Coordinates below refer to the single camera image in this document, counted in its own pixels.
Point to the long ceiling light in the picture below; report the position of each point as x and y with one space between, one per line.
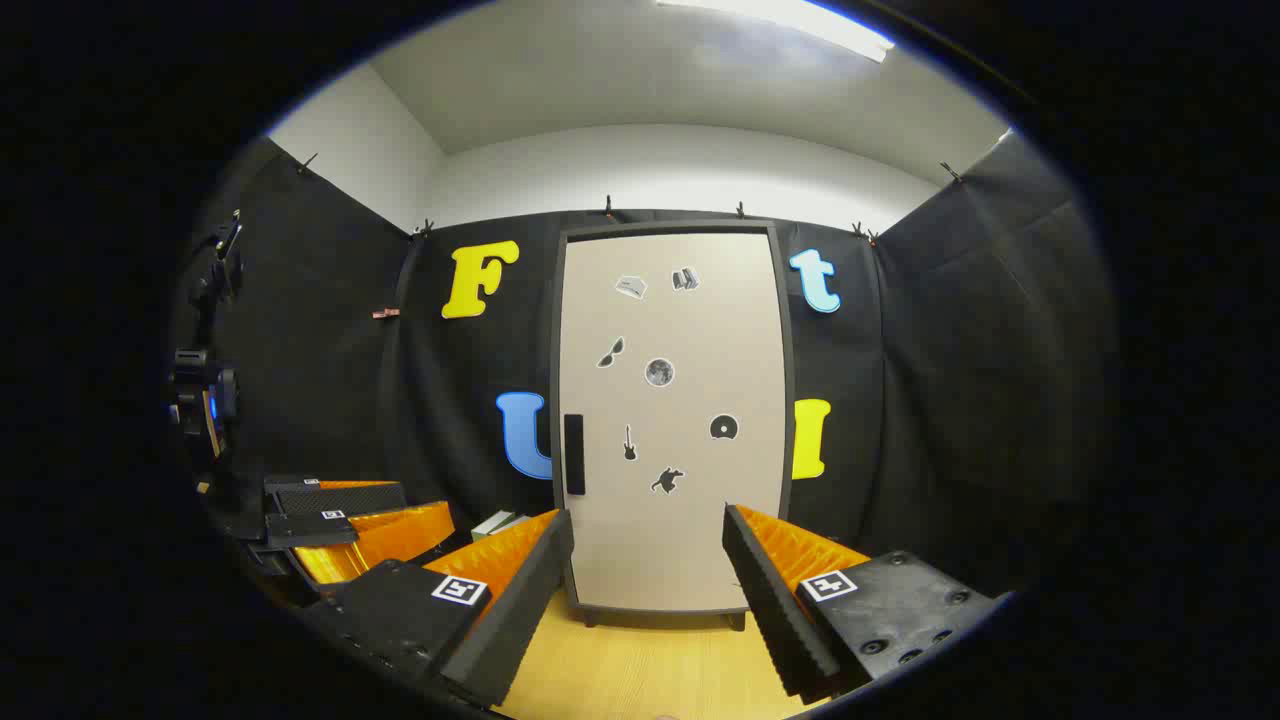
800 20

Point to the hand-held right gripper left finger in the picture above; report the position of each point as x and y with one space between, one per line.
525 610

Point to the row of black cloth clips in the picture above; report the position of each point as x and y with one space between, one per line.
608 207

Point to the green book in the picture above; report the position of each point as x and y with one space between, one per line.
490 524

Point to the grey cabinet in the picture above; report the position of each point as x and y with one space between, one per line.
660 616

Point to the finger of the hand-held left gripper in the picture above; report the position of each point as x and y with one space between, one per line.
310 528
340 497

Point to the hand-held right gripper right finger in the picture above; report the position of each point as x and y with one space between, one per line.
770 610

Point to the black backdrop cloth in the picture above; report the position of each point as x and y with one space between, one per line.
950 380

